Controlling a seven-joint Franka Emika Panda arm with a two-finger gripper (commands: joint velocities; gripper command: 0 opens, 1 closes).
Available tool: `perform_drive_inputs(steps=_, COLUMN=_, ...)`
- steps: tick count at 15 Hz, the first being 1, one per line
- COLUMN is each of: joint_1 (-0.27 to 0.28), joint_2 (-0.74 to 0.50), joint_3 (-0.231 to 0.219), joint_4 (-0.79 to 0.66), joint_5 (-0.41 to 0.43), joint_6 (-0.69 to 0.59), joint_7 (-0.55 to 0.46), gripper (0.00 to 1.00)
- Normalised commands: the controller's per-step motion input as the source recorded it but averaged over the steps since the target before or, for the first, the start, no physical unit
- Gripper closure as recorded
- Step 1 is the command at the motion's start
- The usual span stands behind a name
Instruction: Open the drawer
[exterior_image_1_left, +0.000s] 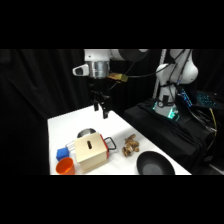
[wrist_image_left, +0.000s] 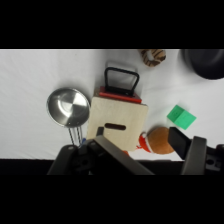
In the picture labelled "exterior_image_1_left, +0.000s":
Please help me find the blue lit electronics box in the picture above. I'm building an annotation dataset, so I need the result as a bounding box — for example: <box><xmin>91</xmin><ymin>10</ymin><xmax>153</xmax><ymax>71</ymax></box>
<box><xmin>177</xmin><ymin>87</ymin><xmax>195</xmax><ymax>108</ymax></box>

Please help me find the orange plastic cup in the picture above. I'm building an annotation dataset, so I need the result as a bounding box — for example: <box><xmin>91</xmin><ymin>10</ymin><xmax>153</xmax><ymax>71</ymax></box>
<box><xmin>54</xmin><ymin>156</ymin><xmax>77</xmax><ymax>176</ymax></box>

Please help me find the black bowl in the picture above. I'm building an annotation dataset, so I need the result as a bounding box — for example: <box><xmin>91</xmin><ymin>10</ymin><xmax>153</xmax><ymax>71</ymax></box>
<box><xmin>136</xmin><ymin>150</ymin><xmax>176</xmax><ymax>176</ymax></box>

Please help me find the blue cube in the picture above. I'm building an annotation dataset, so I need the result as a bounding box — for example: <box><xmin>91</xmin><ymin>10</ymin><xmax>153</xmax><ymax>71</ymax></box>
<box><xmin>55</xmin><ymin>146</ymin><xmax>70</xmax><ymax>163</ymax></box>

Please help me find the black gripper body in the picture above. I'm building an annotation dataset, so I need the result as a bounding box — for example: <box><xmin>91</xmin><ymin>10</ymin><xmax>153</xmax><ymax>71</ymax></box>
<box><xmin>90</xmin><ymin>89</ymin><xmax>111</xmax><ymax>107</ymax></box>

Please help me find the green base light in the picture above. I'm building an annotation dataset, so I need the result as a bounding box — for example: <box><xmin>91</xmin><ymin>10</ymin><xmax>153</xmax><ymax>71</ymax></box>
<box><xmin>152</xmin><ymin>102</ymin><xmax>181</xmax><ymax>122</ymax></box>

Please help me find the yellow cable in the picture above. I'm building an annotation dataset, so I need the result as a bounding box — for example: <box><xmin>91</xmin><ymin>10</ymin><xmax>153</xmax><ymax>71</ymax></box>
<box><xmin>209</xmin><ymin>107</ymin><xmax>218</xmax><ymax>138</ymax></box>

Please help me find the brown plush toy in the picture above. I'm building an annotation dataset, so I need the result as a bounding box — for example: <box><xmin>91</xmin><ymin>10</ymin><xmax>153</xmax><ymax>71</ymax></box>
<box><xmin>121</xmin><ymin>133</ymin><xmax>141</xmax><ymax>158</ymax></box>

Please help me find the yellowish wrist camera box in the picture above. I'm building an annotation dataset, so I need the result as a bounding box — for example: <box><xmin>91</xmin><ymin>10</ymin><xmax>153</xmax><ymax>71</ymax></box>
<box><xmin>107</xmin><ymin>72</ymin><xmax>130</xmax><ymax>84</ymax></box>

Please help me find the light wooden drawer box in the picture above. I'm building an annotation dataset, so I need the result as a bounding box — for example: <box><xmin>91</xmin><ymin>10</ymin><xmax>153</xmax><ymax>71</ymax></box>
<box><xmin>73</xmin><ymin>131</ymin><xmax>110</xmax><ymax>174</ymax></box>

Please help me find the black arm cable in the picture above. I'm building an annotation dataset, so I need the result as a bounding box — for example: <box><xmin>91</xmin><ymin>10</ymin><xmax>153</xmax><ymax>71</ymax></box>
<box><xmin>126</xmin><ymin>49</ymin><xmax>188</xmax><ymax>101</ymax></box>

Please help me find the black cloth-covered robot stand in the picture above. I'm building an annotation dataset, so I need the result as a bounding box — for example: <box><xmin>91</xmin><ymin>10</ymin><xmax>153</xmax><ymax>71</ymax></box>
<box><xmin>122</xmin><ymin>99</ymin><xmax>217</xmax><ymax>175</ymax></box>

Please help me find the black curtain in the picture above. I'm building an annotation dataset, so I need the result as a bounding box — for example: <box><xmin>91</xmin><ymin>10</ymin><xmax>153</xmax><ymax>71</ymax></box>
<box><xmin>0</xmin><ymin>49</ymin><xmax>224</xmax><ymax>176</ymax></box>

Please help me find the red-fronted drawer with black handle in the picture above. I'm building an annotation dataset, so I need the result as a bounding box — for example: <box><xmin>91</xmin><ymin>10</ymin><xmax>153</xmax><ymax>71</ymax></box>
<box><xmin>99</xmin><ymin>134</ymin><xmax>118</xmax><ymax>155</ymax></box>

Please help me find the blue backlit keyboard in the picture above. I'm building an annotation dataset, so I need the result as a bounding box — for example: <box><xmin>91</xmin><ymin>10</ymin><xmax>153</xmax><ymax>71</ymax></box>
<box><xmin>195</xmin><ymin>90</ymin><xmax>220</xmax><ymax>110</ymax></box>

